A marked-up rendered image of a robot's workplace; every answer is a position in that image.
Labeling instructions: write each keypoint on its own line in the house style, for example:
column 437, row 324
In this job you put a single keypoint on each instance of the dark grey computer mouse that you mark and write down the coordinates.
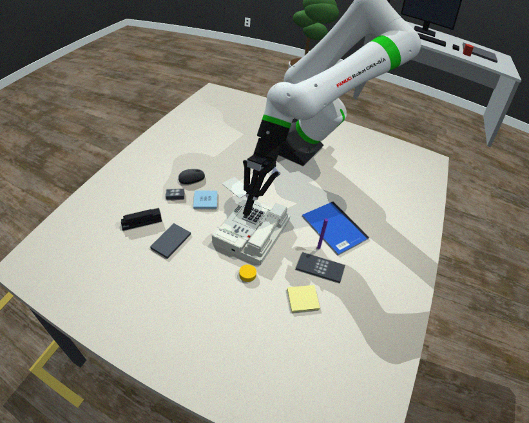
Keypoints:
column 190, row 176

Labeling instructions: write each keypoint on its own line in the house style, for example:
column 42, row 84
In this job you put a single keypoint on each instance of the grey phone keypad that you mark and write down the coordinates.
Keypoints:
column 320, row 267

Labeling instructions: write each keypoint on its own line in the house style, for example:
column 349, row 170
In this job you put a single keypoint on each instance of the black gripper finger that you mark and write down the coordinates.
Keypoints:
column 249, row 187
column 260, row 192

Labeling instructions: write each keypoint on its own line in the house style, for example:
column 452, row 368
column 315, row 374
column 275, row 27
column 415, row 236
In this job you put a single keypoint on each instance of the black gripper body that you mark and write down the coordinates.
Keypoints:
column 269, row 150

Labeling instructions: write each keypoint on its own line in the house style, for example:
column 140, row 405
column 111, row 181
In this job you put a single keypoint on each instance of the pale yellow sticky note pad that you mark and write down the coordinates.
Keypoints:
column 303, row 298

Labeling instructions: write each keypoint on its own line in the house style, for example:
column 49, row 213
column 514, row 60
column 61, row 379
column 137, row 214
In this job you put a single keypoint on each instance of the yellow short cylinder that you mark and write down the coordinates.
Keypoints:
column 247, row 273

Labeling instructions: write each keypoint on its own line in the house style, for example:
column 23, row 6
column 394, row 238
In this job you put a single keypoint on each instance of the blue notebook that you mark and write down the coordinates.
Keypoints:
column 341, row 233

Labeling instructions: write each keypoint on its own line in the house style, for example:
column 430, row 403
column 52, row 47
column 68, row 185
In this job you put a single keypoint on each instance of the purple cylinder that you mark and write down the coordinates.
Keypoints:
column 322, row 233

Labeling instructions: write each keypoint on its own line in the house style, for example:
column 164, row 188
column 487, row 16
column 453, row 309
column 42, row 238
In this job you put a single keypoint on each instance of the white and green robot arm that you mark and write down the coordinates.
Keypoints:
column 312, row 87

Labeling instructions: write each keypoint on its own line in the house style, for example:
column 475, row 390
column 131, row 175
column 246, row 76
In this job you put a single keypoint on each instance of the white rectangular sheet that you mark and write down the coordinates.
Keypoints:
column 235, row 186

